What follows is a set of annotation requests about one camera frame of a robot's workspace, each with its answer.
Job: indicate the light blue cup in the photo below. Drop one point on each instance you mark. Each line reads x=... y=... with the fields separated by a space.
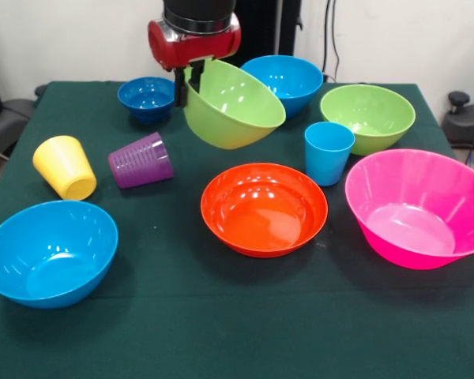
x=327 y=158

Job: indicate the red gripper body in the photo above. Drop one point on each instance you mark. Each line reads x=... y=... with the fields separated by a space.
x=205 y=45

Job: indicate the green bowl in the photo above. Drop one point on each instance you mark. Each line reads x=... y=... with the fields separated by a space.
x=229 y=110
x=367 y=114

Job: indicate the light blue bowl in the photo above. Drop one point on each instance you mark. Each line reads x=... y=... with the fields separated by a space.
x=292 y=79
x=47 y=256

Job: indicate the small dark blue bowl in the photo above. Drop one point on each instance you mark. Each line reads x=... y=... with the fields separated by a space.
x=146 y=100

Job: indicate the purple cup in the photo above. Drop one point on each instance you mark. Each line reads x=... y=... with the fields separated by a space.
x=141 y=162

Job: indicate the black pedestal leg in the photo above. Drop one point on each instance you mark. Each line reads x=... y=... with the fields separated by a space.
x=466 y=126
x=8 y=118

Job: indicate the yellow cup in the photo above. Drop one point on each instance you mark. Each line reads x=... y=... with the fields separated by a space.
x=63 y=166

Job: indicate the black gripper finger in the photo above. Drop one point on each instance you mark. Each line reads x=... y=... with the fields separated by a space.
x=180 y=88
x=197 y=77

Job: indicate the orange bowl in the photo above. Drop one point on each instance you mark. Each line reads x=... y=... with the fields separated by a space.
x=264 y=213

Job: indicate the pink bowl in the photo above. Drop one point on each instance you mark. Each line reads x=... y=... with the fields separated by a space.
x=414 y=221

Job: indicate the dark green table cloth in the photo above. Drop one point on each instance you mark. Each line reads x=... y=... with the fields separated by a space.
x=237 y=316

